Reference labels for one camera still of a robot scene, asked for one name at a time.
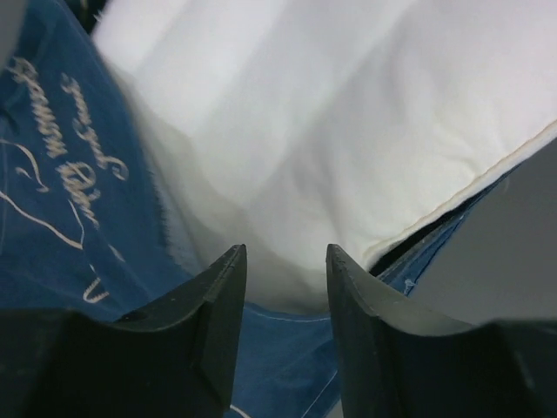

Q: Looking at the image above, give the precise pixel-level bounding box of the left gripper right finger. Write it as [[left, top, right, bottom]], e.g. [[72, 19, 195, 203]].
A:
[[326, 245, 556, 417]]

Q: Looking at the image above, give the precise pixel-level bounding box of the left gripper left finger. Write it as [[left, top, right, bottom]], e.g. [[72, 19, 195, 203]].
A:
[[1, 245, 247, 417]]

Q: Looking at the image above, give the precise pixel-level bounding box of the dark blue embroidered pillowcase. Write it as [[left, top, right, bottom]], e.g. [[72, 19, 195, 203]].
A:
[[0, 0, 519, 418]]

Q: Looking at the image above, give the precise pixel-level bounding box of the cream pillow with bear print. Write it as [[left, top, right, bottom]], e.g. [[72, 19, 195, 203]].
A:
[[92, 1, 556, 313]]

